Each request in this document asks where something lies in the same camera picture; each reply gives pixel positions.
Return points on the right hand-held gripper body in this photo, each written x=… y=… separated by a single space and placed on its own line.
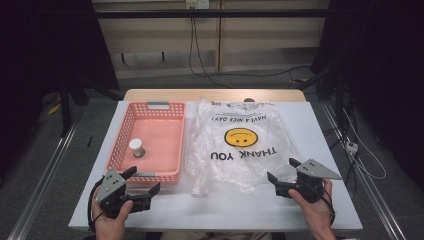
x=313 y=170

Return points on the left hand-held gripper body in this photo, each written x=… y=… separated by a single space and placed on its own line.
x=111 y=186

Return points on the small jar with white lid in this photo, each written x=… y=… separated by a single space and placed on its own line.
x=136 y=146

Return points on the clear plastic bag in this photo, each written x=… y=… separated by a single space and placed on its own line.
x=240 y=160

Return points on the pink plastic basket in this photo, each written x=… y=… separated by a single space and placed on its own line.
x=161 y=140

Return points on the person's left hand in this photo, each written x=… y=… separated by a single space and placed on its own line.
x=110 y=224

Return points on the person's right hand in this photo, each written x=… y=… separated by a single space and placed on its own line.
x=318 y=213

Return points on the white power strip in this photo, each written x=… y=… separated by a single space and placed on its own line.
x=352 y=147

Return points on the white table mat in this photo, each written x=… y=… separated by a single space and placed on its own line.
x=213 y=210

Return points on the black stand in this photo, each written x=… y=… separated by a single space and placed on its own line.
x=65 y=110

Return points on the wooden table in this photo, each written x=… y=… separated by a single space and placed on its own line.
x=186 y=94

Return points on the black curtain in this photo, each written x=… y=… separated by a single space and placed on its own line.
x=50 y=43
x=383 y=50

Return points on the black horizontal bar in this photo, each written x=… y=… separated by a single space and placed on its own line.
x=233 y=13

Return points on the metal floor rail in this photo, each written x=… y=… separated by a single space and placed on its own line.
x=370 y=193
x=43 y=180

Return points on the white wall outlet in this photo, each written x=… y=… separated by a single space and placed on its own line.
x=197 y=3

